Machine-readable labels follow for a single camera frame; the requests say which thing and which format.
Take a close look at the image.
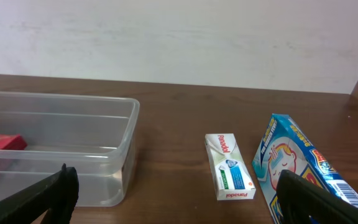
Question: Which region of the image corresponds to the red Panadol box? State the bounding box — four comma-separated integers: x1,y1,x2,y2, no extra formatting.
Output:
0,129,28,170

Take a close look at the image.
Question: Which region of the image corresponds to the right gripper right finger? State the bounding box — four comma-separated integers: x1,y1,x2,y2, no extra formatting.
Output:
277,170,358,224

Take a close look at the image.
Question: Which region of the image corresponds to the blue Kool Fever box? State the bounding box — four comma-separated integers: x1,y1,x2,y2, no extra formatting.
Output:
252,114,358,223

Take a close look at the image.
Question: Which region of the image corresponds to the clear plastic container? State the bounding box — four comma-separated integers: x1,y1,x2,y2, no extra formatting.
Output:
0,92,140,207

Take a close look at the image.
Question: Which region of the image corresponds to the white Panadol box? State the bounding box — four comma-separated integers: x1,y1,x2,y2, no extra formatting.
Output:
204,133,256,200

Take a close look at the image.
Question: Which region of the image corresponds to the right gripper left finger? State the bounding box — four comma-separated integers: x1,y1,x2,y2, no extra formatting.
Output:
0,164,79,224

